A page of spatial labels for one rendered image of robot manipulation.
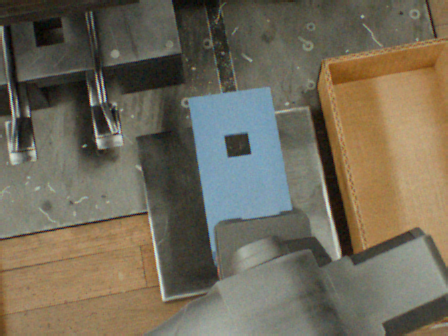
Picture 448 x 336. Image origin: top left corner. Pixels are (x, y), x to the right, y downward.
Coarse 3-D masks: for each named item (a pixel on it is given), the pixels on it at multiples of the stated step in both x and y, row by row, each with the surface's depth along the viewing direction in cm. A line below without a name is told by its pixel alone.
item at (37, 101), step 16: (144, 64) 92; (160, 64) 93; (176, 64) 93; (64, 80) 92; (80, 80) 93; (128, 80) 95; (144, 80) 96; (160, 80) 97; (176, 80) 98; (0, 96) 93; (32, 96) 95; (48, 96) 98; (0, 112) 97
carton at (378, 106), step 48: (384, 48) 92; (432, 48) 93; (336, 96) 98; (384, 96) 98; (432, 96) 98; (336, 144) 92; (384, 144) 97; (432, 144) 96; (384, 192) 95; (432, 192) 95; (384, 240) 94
